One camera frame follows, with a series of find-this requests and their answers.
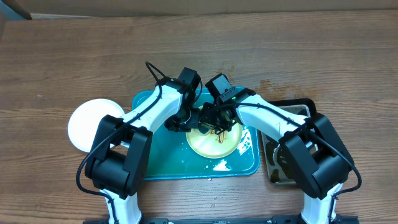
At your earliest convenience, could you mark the green rimmed plate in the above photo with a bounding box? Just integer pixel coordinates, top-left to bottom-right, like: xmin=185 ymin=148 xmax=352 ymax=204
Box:
xmin=186 ymin=124 xmax=243 ymax=159

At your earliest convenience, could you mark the white plate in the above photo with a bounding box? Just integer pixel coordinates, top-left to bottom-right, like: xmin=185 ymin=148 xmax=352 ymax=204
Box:
xmin=67 ymin=98 xmax=125 ymax=152

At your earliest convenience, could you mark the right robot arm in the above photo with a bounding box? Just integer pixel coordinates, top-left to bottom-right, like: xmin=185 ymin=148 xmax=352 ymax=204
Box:
xmin=200 ymin=87 xmax=357 ymax=223

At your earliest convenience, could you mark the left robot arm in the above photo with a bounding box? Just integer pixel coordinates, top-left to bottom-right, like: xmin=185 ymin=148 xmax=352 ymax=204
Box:
xmin=76 ymin=77 xmax=203 ymax=223

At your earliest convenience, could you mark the teal plastic tray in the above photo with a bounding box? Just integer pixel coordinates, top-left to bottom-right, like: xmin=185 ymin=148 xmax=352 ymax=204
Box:
xmin=131 ymin=86 xmax=261 ymax=181

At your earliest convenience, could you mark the black water tray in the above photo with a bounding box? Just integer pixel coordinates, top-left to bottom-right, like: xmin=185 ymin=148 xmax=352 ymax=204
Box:
xmin=261 ymin=98 xmax=317 ymax=185

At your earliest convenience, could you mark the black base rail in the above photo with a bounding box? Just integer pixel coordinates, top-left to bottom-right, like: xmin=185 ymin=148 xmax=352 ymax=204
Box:
xmin=82 ymin=215 xmax=360 ymax=224

